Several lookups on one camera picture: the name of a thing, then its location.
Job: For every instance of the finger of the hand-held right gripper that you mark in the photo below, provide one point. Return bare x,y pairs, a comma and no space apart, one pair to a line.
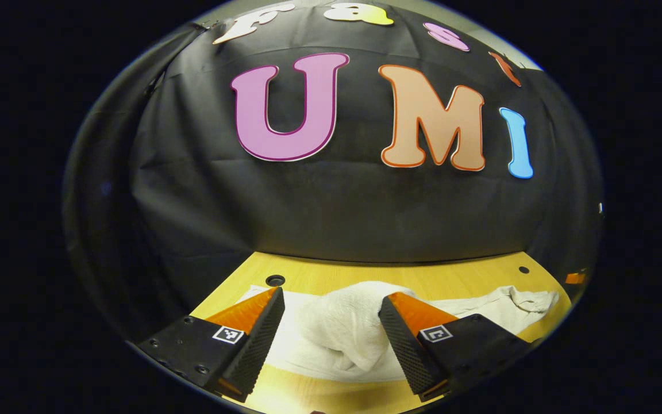
575,278

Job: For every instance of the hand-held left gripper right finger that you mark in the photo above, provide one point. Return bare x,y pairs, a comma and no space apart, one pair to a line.
403,353

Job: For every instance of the white jeans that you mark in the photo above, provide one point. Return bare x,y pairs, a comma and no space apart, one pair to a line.
342,333

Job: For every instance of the black backdrop cloth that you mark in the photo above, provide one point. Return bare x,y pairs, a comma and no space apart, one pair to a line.
331,213

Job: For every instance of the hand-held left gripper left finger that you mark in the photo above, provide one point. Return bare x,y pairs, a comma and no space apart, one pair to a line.
259,351

